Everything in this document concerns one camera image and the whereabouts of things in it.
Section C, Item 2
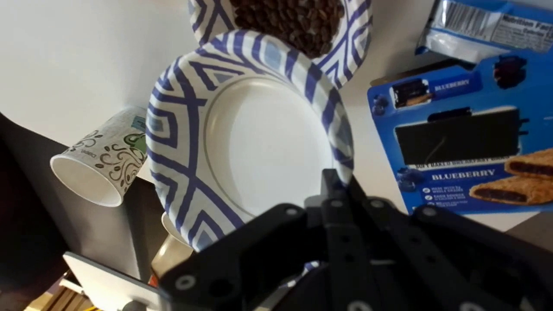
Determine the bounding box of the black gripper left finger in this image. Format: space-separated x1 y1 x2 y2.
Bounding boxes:
157 167 370 311

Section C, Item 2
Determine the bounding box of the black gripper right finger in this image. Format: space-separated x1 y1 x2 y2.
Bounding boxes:
344 174 553 311

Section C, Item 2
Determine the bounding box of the blue patterned paper bowl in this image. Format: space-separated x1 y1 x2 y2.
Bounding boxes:
187 0 375 89
143 29 356 254

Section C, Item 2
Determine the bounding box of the coffee bean pile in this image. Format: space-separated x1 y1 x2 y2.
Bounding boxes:
228 0 346 60

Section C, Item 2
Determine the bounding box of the blue cereal bar box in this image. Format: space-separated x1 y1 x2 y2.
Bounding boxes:
366 46 553 216

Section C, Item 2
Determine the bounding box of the white side table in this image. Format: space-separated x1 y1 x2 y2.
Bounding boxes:
60 248 169 311

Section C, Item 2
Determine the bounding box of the silver blue bar wrapper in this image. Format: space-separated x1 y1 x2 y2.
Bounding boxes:
415 0 553 65

